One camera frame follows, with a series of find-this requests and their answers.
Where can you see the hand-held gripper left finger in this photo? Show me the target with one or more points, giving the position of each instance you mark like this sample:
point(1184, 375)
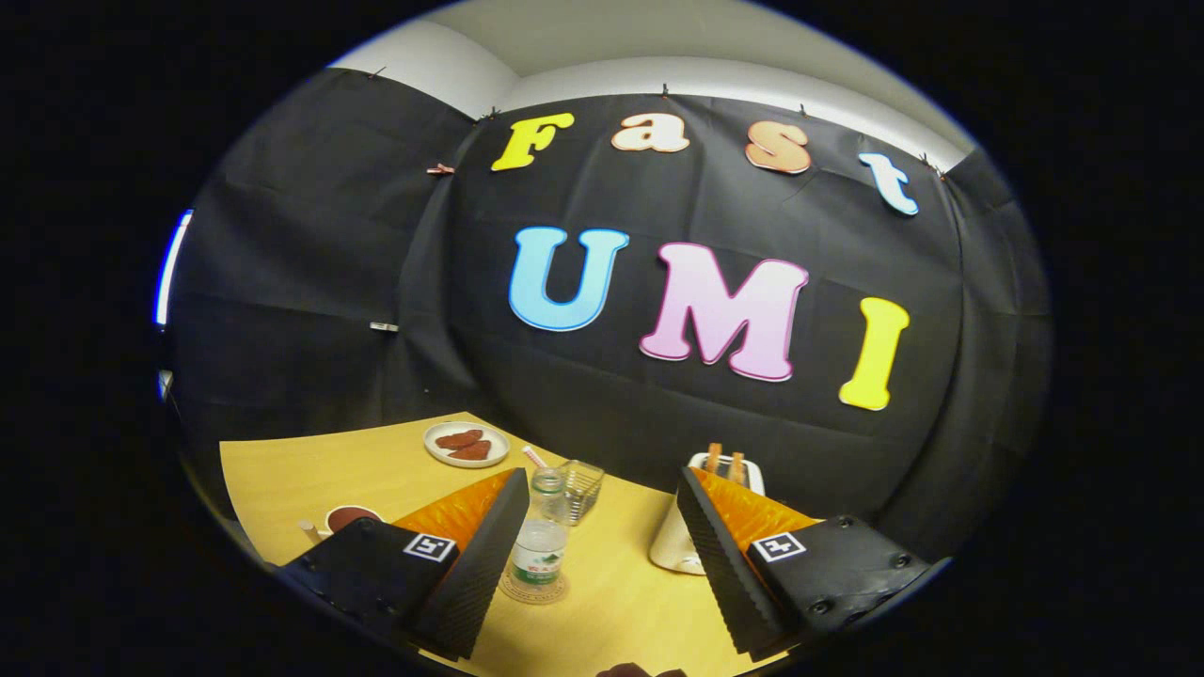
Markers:
point(489, 555)

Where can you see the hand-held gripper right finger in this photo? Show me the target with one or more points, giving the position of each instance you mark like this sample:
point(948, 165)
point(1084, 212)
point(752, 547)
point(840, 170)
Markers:
point(720, 564)

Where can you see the clear plastic juice bottle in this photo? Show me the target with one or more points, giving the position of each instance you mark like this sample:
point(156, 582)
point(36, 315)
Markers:
point(539, 545)

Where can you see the round cork coaster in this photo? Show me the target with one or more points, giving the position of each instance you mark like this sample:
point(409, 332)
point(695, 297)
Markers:
point(555, 594)

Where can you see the white toaster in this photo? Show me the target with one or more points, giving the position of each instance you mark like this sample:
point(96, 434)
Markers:
point(670, 545)

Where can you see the toast slice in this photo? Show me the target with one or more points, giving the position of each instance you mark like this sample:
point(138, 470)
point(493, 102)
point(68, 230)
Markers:
point(714, 456)
point(737, 465)

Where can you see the red-brown food piece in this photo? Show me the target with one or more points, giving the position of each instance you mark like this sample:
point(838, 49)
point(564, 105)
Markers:
point(470, 451)
point(458, 439)

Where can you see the striped straw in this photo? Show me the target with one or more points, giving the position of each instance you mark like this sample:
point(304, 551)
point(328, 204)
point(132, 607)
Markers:
point(534, 457)

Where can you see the wooden table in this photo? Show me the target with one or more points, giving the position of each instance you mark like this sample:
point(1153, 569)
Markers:
point(611, 583)

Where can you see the white plate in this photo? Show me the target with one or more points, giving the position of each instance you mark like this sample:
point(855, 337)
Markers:
point(437, 456)

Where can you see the clear glass holder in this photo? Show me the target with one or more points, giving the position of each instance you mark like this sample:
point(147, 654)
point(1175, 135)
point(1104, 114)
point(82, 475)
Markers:
point(585, 489)

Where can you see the black backdrop cloth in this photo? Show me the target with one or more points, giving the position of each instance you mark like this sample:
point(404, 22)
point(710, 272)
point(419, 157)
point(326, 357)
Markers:
point(470, 357)

